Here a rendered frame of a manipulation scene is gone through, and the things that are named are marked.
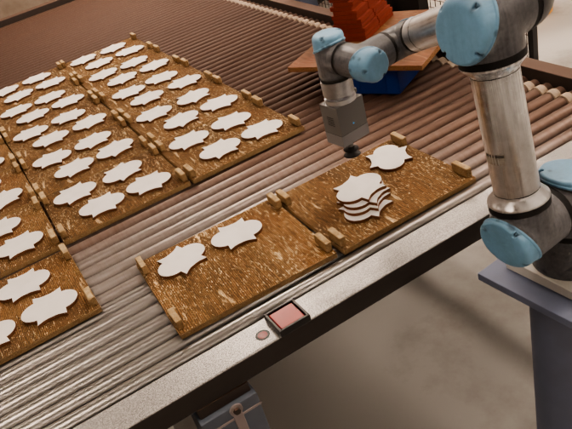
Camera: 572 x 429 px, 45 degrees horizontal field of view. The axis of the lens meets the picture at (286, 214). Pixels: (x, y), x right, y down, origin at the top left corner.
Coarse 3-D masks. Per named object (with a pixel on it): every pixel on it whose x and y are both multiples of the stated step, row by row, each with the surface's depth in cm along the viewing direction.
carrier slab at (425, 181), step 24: (384, 144) 200; (336, 168) 195; (360, 168) 191; (408, 168) 185; (432, 168) 182; (288, 192) 190; (312, 192) 187; (336, 192) 184; (408, 192) 175; (432, 192) 173; (456, 192) 173; (312, 216) 177; (336, 216) 174; (384, 216) 169; (408, 216) 168; (360, 240) 163
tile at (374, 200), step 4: (388, 188) 174; (376, 192) 173; (380, 192) 173; (384, 192) 174; (336, 196) 177; (376, 196) 172; (380, 196) 173; (372, 200) 171; (376, 200) 170; (344, 204) 172; (348, 204) 172; (352, 204) 171; (356, 204) 171; (360, 204) 171; (364, 204) 170; (368, 204) 171; (372, 204) 171; (376, 204) 170; (348, 208) 171; (352, 208) 171; (356, 208) 170; (360, 208) 170
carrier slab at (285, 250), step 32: (224, 224) 184; (288, 224) 177; (160, 256) 178; (224, 256) 171; (256, 256) 168; (288, 256) 165; (320, 256) 162; (160, 288) 167; (192, 288) 163; (224, 288) 160; (256, 288) 158; (192, 320) 153
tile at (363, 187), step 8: (352, 176) 181; (360, 176) 180; (368, 176) 179; (376, 176) 178; (344, 184) 179; (352, 184) 178; (360, 184) 177; (368, 184) 176; (376, 184) 175; (344, 192) 175; (352, 192) 174; (360, 192) 173; (368, 192) 172; (344, 200) 172; (352, 200) 171; (360, 200) 172; (368, 200) 170
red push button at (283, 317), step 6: (288, 306) 150; (294, 306) 150; (276, 312) 150; (282, 312) 149; (288, 312) 149; (294, 312) 148; (300, 312) 148; (276, 318) 148; (282, 318) 148; (288, 318) 147; (294, 318) 147; (282, 324) 146; (288, 324) 146
